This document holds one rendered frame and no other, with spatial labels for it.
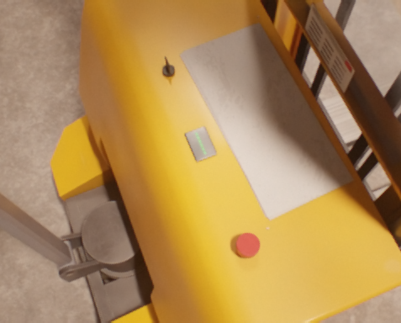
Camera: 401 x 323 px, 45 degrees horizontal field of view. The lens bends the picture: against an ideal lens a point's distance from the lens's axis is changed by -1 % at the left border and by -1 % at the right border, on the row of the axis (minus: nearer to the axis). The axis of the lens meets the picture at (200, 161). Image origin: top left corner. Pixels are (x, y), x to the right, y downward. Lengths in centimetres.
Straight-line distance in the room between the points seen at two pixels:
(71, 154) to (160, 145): 66
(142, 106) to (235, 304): 40
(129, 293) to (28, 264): 52
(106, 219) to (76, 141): 31
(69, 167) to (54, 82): 65
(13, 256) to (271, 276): 121
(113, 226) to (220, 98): 55
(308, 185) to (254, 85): 22
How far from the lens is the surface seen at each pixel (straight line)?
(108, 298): 144
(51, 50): 218
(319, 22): 89
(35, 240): 111
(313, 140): 89
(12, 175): 196
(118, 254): 130
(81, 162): 149
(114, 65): 102
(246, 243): 79
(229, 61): 96
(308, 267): 83
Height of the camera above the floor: 169
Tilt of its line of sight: 68 degrees down
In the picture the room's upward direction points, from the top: 3 degrees counter-clockwise
